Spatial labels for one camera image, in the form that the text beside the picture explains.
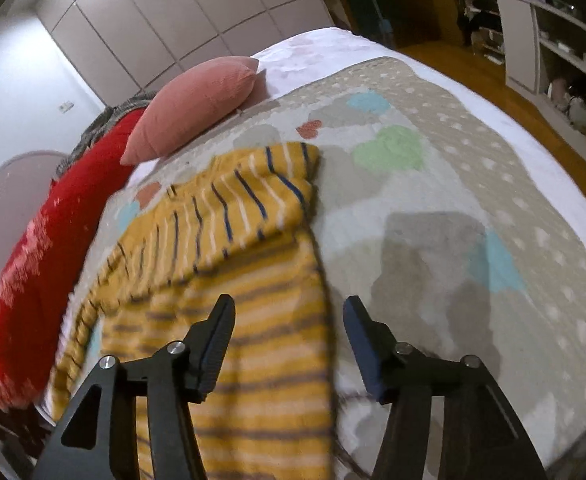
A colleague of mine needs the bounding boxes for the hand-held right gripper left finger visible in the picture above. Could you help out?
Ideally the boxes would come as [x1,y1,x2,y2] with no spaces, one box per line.
[32,294,237,480]

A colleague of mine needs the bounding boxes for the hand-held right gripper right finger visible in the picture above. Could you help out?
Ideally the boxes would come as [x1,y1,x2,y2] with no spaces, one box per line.
[343,296,548,480]

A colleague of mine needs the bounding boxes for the yellow striped sweater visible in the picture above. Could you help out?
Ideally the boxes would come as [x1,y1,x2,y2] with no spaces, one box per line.
[48,142,341,480]

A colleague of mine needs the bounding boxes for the quilted heart-patterned bedspread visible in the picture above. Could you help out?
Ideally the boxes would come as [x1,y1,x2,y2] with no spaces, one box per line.
[43,56,586,480]

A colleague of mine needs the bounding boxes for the red floral quilt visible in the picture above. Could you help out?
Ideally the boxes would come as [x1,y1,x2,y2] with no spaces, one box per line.
[0,109,146,411]

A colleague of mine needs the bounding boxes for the pink pillow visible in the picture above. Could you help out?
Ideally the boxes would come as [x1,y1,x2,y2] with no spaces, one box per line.
[120,56,260,166]

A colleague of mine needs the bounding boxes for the grey knitted blanket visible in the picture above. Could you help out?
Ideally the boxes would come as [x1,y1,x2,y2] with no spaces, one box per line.
[56,91,159,178]

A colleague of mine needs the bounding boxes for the rounded pale headboard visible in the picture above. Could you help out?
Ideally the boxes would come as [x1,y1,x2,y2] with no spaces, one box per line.
[0,150,71,301]

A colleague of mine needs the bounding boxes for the white bed sheet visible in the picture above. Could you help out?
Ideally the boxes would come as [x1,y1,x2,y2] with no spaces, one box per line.
[133,27,586,261]

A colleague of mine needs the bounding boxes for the white shelf unit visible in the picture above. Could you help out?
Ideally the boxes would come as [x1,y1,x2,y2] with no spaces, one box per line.
[490,0,586,151]

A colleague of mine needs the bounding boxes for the beige wardrobe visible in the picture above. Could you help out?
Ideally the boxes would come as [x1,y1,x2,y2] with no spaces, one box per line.
[36,0,344,106]

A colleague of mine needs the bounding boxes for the cluttered dark rack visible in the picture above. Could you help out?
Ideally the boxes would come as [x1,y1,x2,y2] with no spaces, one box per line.
[453,0,504,56]

